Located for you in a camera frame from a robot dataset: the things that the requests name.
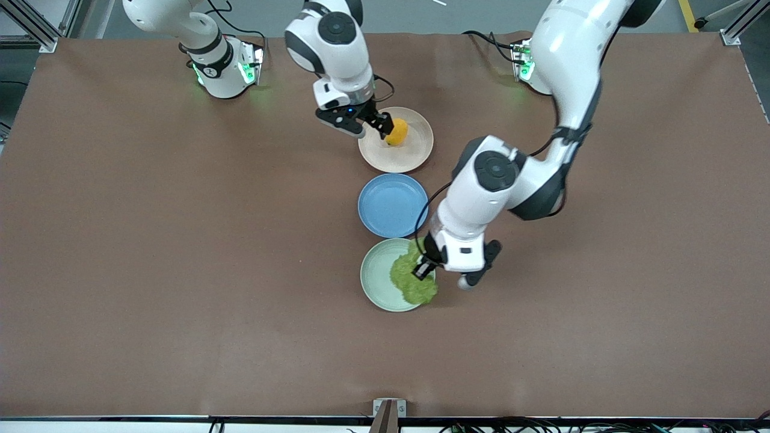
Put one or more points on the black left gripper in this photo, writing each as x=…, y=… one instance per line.
x=431, y=248

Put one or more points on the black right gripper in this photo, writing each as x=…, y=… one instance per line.
x=373, y=115

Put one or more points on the yellow lemon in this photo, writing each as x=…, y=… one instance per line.
x=397, y=132

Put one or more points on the green lettuce leaf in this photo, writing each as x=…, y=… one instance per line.
x=412, y=282

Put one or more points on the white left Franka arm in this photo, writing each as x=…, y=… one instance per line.
x=571, y=60

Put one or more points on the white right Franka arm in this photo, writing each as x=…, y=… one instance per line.
x=337, y=54

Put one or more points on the beige round plate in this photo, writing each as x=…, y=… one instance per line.
x=397, y=157

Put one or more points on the pale green round plate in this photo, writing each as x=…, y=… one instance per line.
x=376, y=276

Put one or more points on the blue round plate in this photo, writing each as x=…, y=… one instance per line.
x=388, y=207

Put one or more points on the brown table cover sheet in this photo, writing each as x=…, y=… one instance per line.
x=180, y=331

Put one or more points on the grey stand leg black foot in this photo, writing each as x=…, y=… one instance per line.
x=722, y=12

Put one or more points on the metal table edge bracket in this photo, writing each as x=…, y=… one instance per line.
x=389, y=409

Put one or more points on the aluminium frame post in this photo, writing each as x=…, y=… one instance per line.
x=743, y=24
x=30, y=24

